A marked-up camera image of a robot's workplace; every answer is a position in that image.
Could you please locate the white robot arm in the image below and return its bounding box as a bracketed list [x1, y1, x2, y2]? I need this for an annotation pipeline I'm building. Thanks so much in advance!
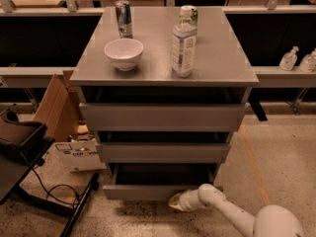
[169, 184, 305, 237]

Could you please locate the grey drawer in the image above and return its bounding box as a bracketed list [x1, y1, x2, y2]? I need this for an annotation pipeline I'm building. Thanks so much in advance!
[96, 142, 230, 163]
[103, 163, 219, 200]
[80, 103, 245, 132]

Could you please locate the grey metal shelf rail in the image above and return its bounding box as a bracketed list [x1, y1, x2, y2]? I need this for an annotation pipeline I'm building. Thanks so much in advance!
[0, 66, 316, 88]

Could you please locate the grey bottom drawer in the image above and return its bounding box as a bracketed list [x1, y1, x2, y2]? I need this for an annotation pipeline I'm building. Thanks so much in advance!
[103, 163, 219, 200]

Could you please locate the silver blue drink can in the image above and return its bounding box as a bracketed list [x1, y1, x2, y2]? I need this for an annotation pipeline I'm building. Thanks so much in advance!
[116, 1, 133, 39]

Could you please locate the grey middle drawer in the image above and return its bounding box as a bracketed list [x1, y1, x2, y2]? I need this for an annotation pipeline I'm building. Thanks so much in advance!
[96, 142, 230, 163]

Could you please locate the brown cardboard box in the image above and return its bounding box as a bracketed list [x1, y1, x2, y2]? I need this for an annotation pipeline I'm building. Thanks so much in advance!
[34, 70, 82, 142]

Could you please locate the white ceramic bowl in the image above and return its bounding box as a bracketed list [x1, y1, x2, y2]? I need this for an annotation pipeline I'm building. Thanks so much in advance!
[104, 39, 144, 71]

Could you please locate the black cable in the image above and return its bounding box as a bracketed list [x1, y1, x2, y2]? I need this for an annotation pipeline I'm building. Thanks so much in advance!
[31, 166, 87, 206]

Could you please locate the black side table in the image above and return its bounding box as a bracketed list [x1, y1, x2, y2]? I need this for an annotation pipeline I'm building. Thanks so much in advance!
[0, 136, 99, 237]

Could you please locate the white printed carton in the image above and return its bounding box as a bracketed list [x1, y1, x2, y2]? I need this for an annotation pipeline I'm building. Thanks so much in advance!
[54, 141, 106, 172]

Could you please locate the clear plastic water bottle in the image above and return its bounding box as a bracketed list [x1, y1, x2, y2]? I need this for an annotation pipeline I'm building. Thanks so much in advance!
[172, 5, 198, 77]

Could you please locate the grey drawer cabinet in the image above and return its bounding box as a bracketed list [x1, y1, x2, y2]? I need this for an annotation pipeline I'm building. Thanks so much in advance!
[69, 6, 260, 183]

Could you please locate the grey top drawer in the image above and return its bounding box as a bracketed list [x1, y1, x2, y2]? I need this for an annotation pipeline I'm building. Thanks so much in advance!
[80, 103, 245, 132]

